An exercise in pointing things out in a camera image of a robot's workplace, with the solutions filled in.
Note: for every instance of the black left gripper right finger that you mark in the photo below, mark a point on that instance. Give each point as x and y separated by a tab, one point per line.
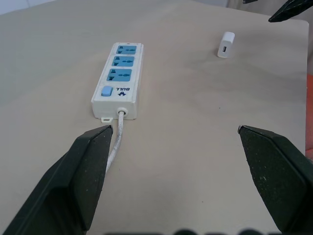
281	176

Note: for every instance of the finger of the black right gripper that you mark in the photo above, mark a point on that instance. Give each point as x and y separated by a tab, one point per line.
249	1
292	11

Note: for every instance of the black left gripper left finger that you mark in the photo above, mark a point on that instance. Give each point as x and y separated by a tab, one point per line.
73	181

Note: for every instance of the white USB charger plug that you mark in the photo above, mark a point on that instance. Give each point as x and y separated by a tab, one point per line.
226	46

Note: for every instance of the white power strip blue sockets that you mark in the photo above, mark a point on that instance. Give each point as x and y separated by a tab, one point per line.
117	80

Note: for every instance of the orange-red object beside table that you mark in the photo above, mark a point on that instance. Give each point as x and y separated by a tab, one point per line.
309	115

